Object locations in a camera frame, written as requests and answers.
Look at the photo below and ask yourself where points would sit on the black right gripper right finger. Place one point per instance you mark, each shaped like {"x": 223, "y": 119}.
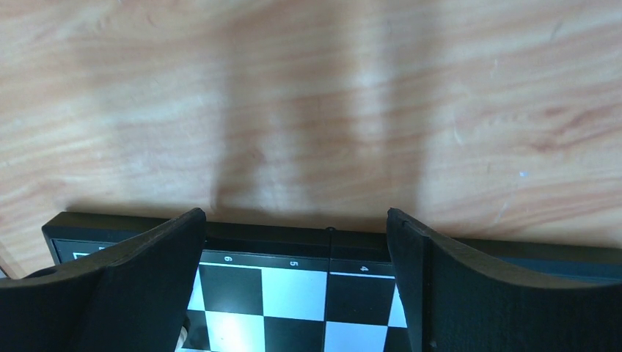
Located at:
{"x": 478, "y": 295}

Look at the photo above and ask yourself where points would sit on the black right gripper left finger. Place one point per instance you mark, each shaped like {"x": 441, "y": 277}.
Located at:
{"x": 131, "y": 296}

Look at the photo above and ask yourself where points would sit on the black and white chessboard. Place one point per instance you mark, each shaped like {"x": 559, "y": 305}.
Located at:
{"x": 260, "y": 288}

